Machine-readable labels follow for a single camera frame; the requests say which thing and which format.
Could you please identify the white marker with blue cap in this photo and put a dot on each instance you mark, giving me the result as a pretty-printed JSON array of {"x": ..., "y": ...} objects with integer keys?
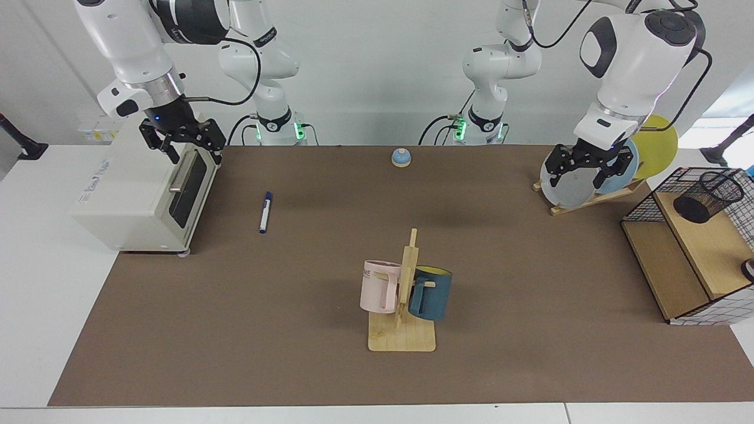
[{"x": 265, "y": 212}]

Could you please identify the black mesh pen holder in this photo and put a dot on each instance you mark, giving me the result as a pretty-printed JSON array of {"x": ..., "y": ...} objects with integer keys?
[{"x": 704, "y": 200}]

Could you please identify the grey plate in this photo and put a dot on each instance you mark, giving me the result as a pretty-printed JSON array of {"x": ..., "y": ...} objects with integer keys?
[{"x": 568, "y": 188}]

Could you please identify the light blue plate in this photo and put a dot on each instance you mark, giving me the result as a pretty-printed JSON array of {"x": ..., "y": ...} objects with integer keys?
[{"x": 624, "y": 176}]

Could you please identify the wooden plate rack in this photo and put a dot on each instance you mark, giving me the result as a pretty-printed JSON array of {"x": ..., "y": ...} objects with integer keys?
[{"x": 589, "y": 203}]

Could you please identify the pale toaster oven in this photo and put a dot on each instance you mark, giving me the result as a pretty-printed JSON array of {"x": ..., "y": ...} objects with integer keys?
[{"x": 129, "y": 188}]

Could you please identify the yellow plate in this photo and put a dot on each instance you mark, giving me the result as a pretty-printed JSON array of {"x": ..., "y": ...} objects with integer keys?
[{"x": 657, "y": 147}]

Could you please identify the white box with yellow labels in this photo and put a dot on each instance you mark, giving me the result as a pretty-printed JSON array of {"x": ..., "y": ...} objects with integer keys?
[{"x": 100, "y": 131}]

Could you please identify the black clamp stand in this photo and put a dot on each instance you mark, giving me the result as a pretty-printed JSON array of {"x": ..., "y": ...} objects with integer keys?
[
  {"x": 721, "y": 150},
  {"x": 26, "y": 148}
]

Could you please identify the small blue round bell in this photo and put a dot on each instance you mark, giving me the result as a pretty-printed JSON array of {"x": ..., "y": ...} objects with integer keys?
[{"x": 401, "y": 157}]

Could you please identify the dark teal cup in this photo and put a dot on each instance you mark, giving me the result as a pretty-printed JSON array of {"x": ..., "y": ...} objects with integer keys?
[{"x": 436, "y": 294}]

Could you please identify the dark round object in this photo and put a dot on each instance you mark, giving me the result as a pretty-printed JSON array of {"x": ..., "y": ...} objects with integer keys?
[{"x": 749, "y": 270}]

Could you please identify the brown table cloth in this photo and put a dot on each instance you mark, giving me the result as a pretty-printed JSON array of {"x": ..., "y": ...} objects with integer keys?
[{"x": 294, "y": 324}]

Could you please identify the pink cup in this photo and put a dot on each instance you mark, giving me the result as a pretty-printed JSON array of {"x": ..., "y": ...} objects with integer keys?
[{"x": 377, "y": 288}]

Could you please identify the wooden cup stand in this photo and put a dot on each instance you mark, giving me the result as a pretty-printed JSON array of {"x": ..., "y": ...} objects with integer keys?
[{"x": 403, "y": 338}]

